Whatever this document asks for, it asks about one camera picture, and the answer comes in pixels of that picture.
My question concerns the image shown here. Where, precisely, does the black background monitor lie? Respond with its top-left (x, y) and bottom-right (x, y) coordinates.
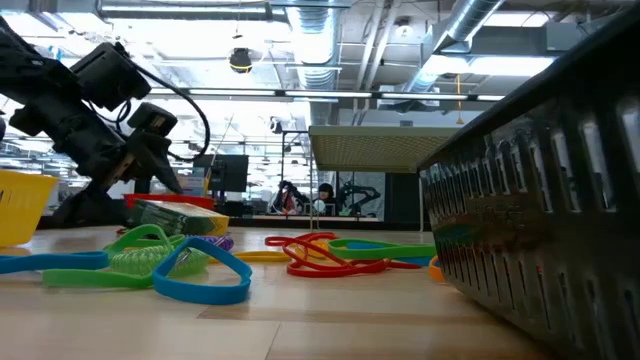
top-left (192, 153), bottom-right (250, 194)

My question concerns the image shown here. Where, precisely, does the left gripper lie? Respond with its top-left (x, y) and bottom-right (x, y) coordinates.
top-left (8, 94), bottom-right (184, 196)

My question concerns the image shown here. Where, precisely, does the yellow green crayon box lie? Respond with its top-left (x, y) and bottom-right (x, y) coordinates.
top-left (127, 198), bottom-right (231, 237)

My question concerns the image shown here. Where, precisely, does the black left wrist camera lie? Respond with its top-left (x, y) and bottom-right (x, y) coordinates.
top-left (126, 102), bottom-right (180, 137)

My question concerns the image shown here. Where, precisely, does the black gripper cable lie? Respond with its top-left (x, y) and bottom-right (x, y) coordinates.
top-left (130, 62), bottom-right (212, 162)

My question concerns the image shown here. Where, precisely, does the yellow plastic basket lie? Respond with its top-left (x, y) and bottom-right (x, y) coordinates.
top-left (0, 169), bottom-right (60, 249)

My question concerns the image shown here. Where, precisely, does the yellow hanging cord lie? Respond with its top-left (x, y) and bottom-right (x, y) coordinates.
top-left (453, 73), bottom-right (465, 126)

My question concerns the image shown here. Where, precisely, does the grey box air duct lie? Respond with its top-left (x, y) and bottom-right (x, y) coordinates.
top-left (434, 22), bottom-right (571, 57)

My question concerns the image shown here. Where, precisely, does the green coil wristband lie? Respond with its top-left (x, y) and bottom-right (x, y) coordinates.
top-left (108, 243), bottom-right (211, 279)

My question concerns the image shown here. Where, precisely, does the long ceiling light bar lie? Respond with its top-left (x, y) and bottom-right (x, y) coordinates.
top-left (149, 87), bottom-right (506, 103)

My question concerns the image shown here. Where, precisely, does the black dome ceiling camera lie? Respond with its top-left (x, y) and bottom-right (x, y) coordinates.
top-left (228, 46), bottom-right (254, 75)

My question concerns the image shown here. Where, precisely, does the purple coil wristband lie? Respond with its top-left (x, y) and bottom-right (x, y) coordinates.
top-left (192, 234), bottom-right (235, 253)

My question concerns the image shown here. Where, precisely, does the red plastic basket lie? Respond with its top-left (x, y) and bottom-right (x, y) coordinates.
top-left (123, 193), bottom-right (216, 211)

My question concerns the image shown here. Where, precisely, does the yellow rubber band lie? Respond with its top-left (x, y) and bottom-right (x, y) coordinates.
top-left (208, 250), bottom-right (292, 264)

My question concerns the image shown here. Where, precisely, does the black cabinet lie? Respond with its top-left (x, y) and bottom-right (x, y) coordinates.
top-left (384, 172), bottom-right (422, 224)

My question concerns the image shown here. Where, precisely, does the mint green perforated metal shelf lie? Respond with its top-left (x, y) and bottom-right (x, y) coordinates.
top-left (308, 124), bottom-right (461, 232)

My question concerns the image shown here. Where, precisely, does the orange rubber band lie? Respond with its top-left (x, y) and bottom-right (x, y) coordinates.
top-left (428, 254), bottom-right (447, 284)

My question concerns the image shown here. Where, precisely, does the silver ribbed air duct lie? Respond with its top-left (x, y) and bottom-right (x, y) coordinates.
top-left (284, 0), bottom-right (349, 91)
top-left (402, 0), bottom-right (506, 96)

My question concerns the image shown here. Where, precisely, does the person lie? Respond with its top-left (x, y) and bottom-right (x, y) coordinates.
top-left (269, 179), bottom-right (312, 216)
top-left (313, 182), bottom-right (340, 216)

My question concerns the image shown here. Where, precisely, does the black plastic basket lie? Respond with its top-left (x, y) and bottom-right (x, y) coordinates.
top-left (417, 2), bottom-right (640, 360)

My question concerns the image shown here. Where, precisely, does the red rubber band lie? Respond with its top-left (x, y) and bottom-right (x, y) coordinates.
top-left (264, 231), bottom-right (341, 249)
top-left (282, 239), bottom-right (421, 279)

